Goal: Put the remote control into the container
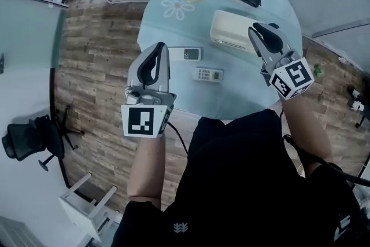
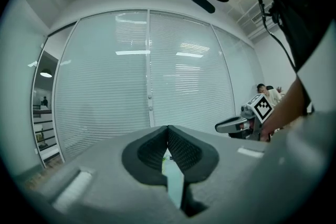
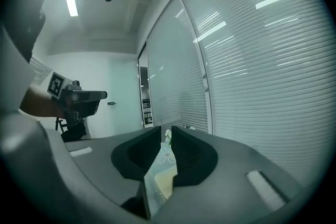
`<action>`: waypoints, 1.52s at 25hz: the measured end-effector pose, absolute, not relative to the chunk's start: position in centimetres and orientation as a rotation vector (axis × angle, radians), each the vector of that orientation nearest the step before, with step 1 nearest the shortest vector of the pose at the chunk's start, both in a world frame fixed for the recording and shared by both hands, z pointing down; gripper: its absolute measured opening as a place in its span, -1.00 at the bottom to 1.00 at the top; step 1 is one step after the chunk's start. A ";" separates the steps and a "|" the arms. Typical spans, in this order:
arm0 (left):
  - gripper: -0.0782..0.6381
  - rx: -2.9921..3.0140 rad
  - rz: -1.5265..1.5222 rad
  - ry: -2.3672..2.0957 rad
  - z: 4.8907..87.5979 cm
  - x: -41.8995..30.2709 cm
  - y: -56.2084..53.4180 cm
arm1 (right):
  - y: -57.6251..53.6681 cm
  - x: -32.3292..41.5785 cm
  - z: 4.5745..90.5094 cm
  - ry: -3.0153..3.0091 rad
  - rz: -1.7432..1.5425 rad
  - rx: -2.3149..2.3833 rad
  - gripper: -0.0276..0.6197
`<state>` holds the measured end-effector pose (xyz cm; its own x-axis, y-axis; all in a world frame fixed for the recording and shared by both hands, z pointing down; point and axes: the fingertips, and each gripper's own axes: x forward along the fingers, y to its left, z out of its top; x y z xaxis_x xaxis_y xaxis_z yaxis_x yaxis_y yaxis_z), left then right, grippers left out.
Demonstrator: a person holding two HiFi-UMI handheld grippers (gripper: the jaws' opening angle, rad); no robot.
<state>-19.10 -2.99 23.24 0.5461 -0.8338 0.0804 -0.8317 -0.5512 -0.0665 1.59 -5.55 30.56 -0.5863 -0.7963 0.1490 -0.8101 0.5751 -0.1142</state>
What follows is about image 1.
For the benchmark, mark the cream plastic organizer box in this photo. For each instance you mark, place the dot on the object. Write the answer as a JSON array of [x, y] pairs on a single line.
[[231, 29]]

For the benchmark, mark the small white floor object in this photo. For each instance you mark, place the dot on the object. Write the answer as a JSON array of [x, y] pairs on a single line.
[[343, 59]]

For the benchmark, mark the white remote with red button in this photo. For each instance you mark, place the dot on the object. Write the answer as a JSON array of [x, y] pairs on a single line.
[[185, 54]]

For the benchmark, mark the small white keypad remote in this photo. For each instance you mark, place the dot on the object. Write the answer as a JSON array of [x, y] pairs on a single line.
[[208, 74]]

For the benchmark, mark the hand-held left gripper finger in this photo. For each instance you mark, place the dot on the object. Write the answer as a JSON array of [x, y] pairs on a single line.
[[133, 76], [164, 75]]

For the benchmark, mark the light blue tablecloth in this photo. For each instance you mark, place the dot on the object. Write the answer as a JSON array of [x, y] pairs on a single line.
[[240, 92]]

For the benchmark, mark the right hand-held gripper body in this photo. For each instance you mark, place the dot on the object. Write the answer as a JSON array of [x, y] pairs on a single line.
[[292, 79]]

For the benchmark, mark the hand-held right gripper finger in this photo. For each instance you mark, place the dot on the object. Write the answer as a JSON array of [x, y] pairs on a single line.
[[260, 50], [273, 37]]

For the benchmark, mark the person's left forearm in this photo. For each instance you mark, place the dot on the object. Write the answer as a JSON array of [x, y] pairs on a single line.
[[146, 173]]

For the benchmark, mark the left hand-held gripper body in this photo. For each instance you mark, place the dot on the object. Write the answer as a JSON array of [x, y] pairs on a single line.
[[141, 121]]

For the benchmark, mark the person's right forearm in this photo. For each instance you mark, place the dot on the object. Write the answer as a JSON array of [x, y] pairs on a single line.
[[306, 133]]

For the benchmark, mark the black office chair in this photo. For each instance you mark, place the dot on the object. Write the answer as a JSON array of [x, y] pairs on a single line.
[[29, 136]]

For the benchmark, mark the person's black shirt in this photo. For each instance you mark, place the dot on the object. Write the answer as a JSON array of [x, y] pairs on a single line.
[[245, 196]]

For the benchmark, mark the white stool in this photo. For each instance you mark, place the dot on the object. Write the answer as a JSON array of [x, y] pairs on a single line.
[[78, 211]]

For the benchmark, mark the frosted glass door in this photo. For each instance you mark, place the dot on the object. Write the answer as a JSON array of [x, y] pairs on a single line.
[[29, 34]]

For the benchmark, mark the green leaf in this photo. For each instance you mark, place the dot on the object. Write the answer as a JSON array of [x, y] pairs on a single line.
[[318, 70]]

